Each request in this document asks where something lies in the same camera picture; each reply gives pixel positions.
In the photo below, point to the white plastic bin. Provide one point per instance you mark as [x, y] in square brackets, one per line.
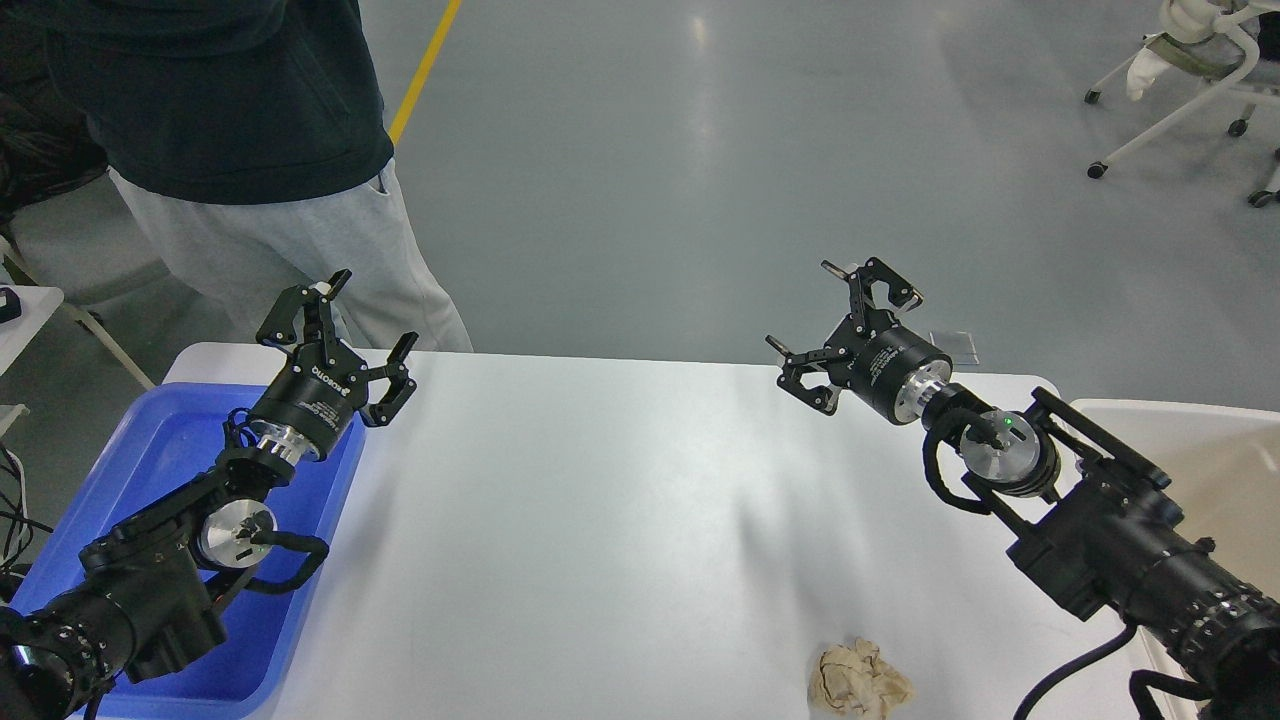
[1223, 463]

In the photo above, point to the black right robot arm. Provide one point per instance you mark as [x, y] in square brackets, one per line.
[1093, 523]

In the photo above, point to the blue plastic bin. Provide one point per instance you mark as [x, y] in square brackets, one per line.
[168, 436]

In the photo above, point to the beige paper ball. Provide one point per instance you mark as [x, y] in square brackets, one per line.
[853, 680]

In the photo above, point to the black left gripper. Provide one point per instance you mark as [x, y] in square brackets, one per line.
[309, 405]

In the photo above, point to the white side table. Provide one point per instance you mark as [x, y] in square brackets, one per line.
[27, 309]

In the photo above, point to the person in dark hoodie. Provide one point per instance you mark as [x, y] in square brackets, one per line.
[247, 138]

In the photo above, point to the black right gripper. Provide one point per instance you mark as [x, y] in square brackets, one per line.
[870, 352]

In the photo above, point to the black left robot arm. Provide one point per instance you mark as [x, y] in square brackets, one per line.
[157, 583]

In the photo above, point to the white office chair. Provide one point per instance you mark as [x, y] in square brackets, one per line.
[1230, 47]

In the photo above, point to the right metal floor plate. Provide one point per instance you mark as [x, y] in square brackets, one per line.
[959, 345]

